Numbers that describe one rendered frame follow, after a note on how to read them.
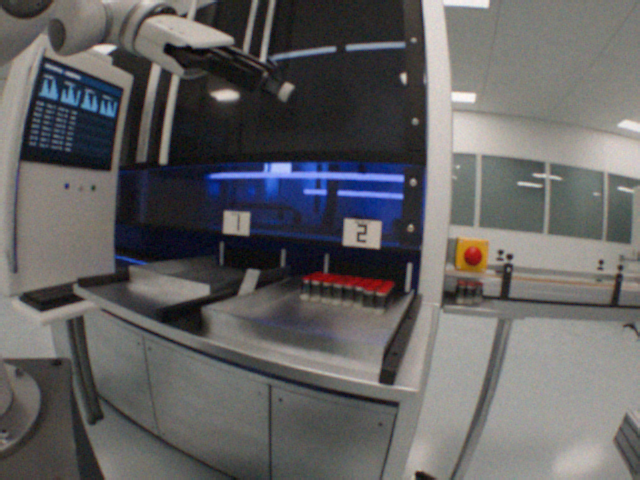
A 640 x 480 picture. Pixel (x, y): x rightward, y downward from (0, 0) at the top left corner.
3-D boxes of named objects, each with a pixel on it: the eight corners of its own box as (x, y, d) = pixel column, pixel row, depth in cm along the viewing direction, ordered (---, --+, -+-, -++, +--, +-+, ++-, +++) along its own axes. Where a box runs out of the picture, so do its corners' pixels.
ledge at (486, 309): (443, 299, 81) (444, 292, 81) (489, 304, 76) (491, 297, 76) (442, 313, 68) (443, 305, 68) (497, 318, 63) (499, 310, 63)
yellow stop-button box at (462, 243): (453, 266, 73) (456, 235, 72) (482, 269, 70) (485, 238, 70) (454, 271, 66) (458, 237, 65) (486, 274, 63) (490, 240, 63)
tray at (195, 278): (216, 265, 99) (216, 254, 99) (290, 277, 90) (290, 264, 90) (129, 280, 68) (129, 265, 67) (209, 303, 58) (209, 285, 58)
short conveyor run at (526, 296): (439, 310, 77) (447, 247, 76) (440, 297, 91) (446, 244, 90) (649, 323, 52) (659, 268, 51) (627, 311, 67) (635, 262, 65)
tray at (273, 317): (299, 289, 76) (300, 274, 76) (412, 305, 67) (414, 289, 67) (202, 329, 45) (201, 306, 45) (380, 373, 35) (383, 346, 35)
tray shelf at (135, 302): (204, 269, 101) (204, 263, 101) (434, 304, 76) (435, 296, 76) (73, 292, 57) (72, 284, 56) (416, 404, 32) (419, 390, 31)
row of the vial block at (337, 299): (302, 297, 68) (304, 276, 68) (388, 310, 62) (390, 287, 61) (298, 299, 66) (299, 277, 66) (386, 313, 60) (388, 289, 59)
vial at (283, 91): (289, 101, 37) (259, 84, 36) (297, 85, 35) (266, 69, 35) (283, 104, 35) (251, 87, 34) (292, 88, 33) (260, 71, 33)
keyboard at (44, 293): (112, 279, 95) (112, 272, 95) (140, 285, 92) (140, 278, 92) (18, 300, 56) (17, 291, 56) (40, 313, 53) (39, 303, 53)
